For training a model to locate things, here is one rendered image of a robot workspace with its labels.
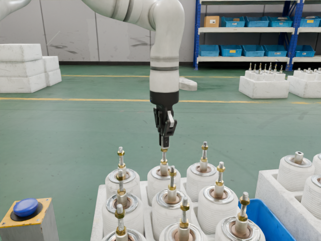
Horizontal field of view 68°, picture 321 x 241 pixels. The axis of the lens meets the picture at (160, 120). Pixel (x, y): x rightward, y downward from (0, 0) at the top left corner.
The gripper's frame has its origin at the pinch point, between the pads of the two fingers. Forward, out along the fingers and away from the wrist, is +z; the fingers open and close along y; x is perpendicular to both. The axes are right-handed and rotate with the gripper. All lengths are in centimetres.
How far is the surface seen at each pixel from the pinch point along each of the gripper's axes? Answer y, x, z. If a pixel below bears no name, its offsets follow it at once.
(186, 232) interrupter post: 24.4, -3.6, 8.0
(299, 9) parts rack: -318, 362, -75
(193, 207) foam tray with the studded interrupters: 8.0, 6.0, 17.5
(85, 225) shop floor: -14.2, -23.8, 35.3
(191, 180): 3.5, 7.2, 11.8
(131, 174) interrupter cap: -1.6, -9.2, 9.9
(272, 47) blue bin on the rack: -372, 363, -7
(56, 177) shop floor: -50, -36, 35
